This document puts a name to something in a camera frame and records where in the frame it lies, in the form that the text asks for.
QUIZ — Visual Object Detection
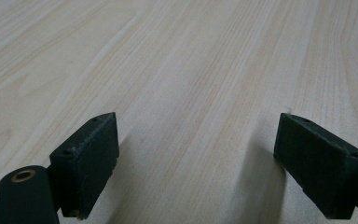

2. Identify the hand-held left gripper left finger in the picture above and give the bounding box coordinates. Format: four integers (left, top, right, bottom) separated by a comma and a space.
48, 112, 120, 220

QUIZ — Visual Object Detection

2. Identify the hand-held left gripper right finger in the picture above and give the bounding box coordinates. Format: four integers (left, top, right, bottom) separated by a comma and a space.
272, 112, 358, 219

